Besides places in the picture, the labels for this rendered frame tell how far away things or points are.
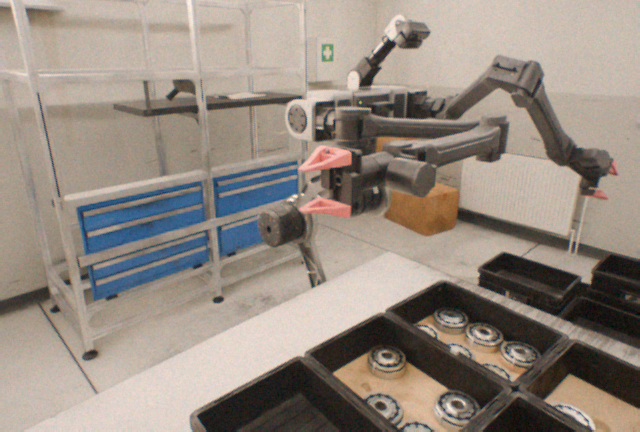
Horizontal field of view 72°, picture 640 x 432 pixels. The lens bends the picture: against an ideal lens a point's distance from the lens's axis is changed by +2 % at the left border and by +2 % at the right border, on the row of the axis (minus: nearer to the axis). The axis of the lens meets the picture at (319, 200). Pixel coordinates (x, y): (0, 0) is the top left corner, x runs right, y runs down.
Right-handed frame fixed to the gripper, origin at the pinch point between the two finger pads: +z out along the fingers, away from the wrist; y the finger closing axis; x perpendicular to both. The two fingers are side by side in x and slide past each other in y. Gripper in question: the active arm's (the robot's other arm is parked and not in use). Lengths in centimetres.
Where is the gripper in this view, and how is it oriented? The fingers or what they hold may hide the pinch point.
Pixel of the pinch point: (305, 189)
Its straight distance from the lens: 65.0
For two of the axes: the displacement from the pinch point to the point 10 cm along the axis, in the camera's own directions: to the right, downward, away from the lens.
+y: 0.0, 9.5, 3.1
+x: -7.0, -2.2, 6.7
